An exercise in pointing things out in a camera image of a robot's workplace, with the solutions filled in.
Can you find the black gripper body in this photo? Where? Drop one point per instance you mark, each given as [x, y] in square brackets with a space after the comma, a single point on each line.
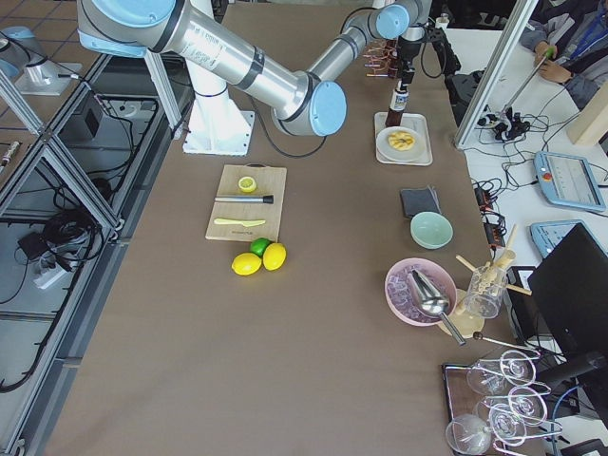
[407, 56]

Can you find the tea bottle white cap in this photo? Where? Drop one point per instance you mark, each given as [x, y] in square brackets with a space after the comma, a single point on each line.
[398, 102]

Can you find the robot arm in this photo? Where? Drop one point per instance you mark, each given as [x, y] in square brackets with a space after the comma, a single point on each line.
[304, 103]
[20, 49]

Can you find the cream serving tray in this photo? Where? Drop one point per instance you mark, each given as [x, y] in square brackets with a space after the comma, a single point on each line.
[415, 124]

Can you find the black glass rack tray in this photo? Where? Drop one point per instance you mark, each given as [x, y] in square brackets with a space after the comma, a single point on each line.
[461, 399]

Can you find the white plate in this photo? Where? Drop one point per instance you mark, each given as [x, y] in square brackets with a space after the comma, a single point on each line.
[382, 145]

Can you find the grey folded cloth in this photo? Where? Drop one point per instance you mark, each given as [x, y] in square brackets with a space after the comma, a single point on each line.
[419, 200]

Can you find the seated person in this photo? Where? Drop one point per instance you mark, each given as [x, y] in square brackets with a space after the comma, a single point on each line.
[570, 44]

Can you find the green bowl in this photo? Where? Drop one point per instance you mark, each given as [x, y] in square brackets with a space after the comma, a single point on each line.
[431, 230]

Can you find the steel muddler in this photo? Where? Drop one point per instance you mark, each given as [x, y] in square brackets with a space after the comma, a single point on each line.
[267, 199]

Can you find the blue teach pendant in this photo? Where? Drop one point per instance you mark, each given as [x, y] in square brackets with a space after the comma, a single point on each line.
[568, 181]
[548, 234]

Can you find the lemon half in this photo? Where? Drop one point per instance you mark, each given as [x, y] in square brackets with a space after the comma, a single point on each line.
[247, 184]

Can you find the wooden cutting board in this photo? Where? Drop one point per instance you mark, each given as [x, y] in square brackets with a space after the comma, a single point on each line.
[248, 203]

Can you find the yellow lemon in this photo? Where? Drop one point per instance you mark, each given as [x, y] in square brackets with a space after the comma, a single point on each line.
[274, 256]
[246, 264]

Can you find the green lime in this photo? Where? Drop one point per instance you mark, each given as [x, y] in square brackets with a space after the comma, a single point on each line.
[259, 245]

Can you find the clear ice cubes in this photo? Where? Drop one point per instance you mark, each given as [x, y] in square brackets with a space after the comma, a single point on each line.
[401, 290]

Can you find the pink bowl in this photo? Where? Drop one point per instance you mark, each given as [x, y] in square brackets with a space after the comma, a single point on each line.
[404, 304]

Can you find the clear glass mug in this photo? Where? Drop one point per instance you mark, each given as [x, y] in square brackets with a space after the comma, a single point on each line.
[484, 295]

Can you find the steel ice scoop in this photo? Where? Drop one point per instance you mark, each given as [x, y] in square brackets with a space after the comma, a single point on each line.
[433, 303]

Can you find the yellow plastic knife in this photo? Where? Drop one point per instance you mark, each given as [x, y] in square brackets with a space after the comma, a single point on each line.
[240, 222]

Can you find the wooden mug tree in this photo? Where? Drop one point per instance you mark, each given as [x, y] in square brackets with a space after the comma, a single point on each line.
[467, 323]

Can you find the black monitor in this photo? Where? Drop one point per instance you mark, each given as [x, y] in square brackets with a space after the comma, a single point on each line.
[569, 288]

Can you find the wine glass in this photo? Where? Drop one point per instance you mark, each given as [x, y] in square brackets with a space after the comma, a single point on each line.
[468, 434]
[507, 427]
[521, 402]
[494, 376]

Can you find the white power strip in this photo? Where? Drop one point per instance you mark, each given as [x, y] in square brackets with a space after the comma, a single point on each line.
[48, 276]

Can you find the copper wire bottle rack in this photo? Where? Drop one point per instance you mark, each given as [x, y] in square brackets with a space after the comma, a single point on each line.
[382, 59]

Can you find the aluminium frame post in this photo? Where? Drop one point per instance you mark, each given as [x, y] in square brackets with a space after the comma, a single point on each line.
[497, 63]

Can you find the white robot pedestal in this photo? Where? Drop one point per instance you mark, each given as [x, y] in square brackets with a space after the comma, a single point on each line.
[216, 125]

